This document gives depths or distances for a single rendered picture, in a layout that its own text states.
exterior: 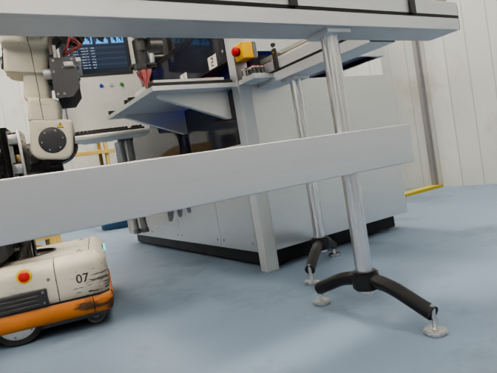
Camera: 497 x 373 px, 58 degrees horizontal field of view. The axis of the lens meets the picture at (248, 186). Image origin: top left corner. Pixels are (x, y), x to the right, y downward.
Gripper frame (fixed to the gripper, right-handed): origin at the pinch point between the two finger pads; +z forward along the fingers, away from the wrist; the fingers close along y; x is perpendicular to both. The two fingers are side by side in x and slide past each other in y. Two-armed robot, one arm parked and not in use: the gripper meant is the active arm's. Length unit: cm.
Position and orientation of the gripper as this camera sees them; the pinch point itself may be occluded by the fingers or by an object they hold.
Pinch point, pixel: (146, 86)
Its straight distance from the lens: 202.8
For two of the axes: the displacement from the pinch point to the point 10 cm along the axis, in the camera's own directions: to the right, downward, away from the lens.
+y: 8.4, -1.7, 5.2
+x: -5.2, 0.5, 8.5
